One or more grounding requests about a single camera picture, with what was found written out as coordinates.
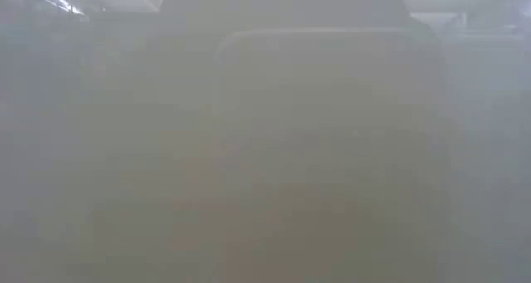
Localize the frosted translucent plastic bin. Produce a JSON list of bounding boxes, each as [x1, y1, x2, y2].
[[213, 27, 443, 283]]

